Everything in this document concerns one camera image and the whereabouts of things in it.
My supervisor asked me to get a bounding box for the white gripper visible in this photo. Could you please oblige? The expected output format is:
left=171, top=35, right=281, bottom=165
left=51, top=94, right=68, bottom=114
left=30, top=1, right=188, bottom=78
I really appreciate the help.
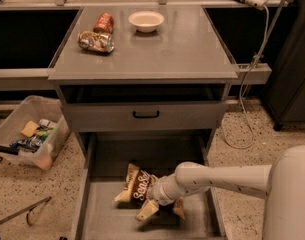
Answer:
left=136, top=174, right=185, bottom=221

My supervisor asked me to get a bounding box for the brown chip bag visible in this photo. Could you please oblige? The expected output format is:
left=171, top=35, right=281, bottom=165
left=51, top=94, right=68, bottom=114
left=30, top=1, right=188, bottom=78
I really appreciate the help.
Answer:
left=114, top=163, right=158, bottom=208

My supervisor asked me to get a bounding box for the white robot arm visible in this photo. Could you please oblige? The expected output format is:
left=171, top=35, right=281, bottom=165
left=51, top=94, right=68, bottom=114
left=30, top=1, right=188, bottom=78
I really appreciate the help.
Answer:
left=137, top=145, right=305, bottom=240

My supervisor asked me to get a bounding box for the open middle drawer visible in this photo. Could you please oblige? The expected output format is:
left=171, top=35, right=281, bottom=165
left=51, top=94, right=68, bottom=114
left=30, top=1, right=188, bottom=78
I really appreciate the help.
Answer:
left=71, top=130, right=228, bottom=240

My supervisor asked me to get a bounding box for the closed top drawer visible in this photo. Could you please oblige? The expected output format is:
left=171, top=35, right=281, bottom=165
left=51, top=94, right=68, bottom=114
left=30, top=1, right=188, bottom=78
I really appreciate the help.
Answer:
left=62, top=102, right=227, bottom=132

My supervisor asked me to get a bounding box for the grey drawer cabinet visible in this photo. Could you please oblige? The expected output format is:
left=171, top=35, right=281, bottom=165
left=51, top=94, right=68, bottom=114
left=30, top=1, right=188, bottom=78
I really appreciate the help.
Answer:
left=46, top=4, right=240, bottom=240

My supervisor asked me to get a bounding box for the metal rod on floor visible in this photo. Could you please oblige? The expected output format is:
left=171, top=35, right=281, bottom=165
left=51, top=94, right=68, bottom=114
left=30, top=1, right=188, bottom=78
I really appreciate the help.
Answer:
left=0, top=196, right=51, bottom=225

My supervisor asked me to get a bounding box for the blue snack wrapper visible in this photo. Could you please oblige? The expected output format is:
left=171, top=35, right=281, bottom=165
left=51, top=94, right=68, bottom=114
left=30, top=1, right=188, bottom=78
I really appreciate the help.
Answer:
left=10, top=135, right=44, bottom=153

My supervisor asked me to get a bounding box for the small white bottle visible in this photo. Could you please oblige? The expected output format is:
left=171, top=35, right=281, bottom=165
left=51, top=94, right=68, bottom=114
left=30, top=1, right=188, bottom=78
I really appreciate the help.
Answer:
left=39, top=118, right=56, bottom=128

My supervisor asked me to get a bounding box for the clear plastic bin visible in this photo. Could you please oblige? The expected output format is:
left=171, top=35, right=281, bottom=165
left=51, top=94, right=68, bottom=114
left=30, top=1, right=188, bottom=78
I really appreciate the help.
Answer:
left=0, top=96, right=69, bottom=170

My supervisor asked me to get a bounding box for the yellow sponge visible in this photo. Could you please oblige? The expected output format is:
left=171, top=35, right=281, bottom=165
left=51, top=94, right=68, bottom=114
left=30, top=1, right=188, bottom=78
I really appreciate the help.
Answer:
left=20, top=121, right=39, bottom=137

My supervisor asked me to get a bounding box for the black marker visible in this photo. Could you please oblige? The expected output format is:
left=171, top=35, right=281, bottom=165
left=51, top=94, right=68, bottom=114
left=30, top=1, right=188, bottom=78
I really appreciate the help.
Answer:
left=0, top=146, right=19, bottom=155

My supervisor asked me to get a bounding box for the dark cabinet at right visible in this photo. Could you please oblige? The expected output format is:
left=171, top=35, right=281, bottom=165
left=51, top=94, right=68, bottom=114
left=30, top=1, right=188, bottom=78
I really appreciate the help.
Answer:
left=262, top=0, right=305, bottom=131

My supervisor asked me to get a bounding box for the silver brown soda can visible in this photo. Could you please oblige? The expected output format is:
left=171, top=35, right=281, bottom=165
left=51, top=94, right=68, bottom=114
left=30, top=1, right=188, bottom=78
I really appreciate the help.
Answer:
left=77, top=31, right=115, bottom=53

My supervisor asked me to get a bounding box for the white bowl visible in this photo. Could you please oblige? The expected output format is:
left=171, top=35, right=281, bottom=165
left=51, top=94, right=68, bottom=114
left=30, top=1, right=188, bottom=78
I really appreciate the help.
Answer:
left=128, top=11, right=164, bottom=33

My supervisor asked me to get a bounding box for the red soda can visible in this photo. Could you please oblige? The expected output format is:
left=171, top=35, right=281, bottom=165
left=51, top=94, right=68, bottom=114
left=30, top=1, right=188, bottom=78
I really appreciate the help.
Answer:
left=93, top=13, right=114, bottom=34

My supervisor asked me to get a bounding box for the black drawer handle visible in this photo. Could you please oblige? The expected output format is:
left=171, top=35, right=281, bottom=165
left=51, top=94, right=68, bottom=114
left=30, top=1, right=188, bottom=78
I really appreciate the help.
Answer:
left=132, top=111, right=160, bottom=119

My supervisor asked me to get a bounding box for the white cable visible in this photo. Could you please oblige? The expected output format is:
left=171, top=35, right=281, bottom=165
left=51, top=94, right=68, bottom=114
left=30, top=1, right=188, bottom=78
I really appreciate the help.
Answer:
left=220, top=4, right=270, bottom=150

